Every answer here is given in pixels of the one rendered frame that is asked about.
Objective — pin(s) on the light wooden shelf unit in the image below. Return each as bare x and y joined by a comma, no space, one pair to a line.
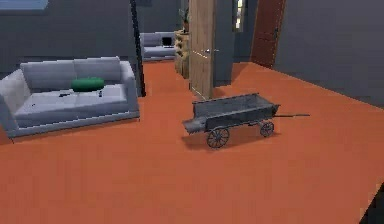
182,53

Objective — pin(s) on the grey wooden toy wagon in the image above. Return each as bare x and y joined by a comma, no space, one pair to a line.
233,113

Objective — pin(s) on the black floor lamp pole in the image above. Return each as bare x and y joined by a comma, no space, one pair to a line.
138,50

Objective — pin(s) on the bright narrow window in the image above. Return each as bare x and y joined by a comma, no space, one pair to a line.
239,15

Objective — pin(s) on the grey sofa with black item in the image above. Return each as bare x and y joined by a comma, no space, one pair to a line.
156,50

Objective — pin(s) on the green round cushion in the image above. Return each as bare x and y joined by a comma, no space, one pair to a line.
87,84

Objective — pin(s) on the green house plant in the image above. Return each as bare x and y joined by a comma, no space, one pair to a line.
185,18

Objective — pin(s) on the red-brown room door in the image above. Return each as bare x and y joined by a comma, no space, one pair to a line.
266,33

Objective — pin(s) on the small black remote control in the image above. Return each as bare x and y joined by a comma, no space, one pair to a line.
64,95

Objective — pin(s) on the grey two-seat sofa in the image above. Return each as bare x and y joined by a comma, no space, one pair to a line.
100,105

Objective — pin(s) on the light wooden room door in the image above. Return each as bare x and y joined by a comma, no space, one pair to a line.
201,50

